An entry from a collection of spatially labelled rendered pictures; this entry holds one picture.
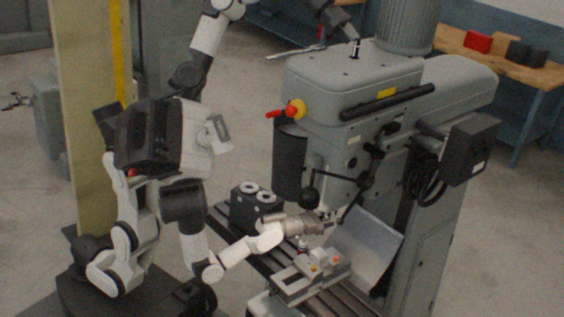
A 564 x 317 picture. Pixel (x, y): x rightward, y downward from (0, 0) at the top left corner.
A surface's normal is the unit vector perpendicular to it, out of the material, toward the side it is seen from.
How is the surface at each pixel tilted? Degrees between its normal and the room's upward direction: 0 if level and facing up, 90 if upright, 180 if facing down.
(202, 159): 58
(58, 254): 0
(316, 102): 90
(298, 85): 90
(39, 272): 0
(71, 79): 90
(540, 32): 90
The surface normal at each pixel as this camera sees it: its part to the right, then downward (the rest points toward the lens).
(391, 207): -0.75, 0.28
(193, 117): 0.74, -0.13
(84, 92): 0.66, 0.45
